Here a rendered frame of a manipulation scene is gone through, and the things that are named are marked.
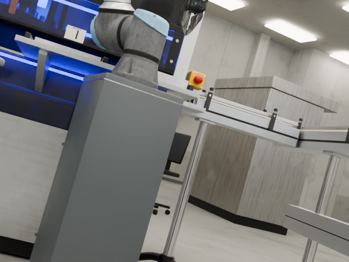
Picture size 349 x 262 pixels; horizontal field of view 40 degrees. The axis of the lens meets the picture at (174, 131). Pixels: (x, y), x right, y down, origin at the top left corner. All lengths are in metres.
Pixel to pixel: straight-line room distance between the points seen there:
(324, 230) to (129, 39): 1.24
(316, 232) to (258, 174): 4.32
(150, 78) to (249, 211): 5.25
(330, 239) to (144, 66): 1.17
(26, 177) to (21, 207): 0.13
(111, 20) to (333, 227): 1.27
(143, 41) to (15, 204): 1.06
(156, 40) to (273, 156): 5.31
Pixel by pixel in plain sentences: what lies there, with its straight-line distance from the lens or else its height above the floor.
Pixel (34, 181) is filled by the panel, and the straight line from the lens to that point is 2.19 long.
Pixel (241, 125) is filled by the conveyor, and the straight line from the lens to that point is 2.44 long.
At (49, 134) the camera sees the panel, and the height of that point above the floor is 0.56.
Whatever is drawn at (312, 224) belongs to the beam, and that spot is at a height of 0.50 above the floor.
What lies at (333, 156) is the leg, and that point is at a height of 0.83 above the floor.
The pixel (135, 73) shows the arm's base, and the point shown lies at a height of 0.82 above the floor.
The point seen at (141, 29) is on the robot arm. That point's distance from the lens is 1.45.
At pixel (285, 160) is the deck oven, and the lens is 6.79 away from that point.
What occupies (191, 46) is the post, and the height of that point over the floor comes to 1.14.
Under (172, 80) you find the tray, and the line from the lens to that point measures 1.85.
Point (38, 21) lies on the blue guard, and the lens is 2.22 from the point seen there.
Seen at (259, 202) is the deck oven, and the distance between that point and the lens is 6.64.
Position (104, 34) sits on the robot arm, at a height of 0.93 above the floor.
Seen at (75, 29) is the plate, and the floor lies 1.04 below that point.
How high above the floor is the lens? 0.61
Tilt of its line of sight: 3 degrees up
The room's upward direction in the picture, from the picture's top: 16 degrees clockwise
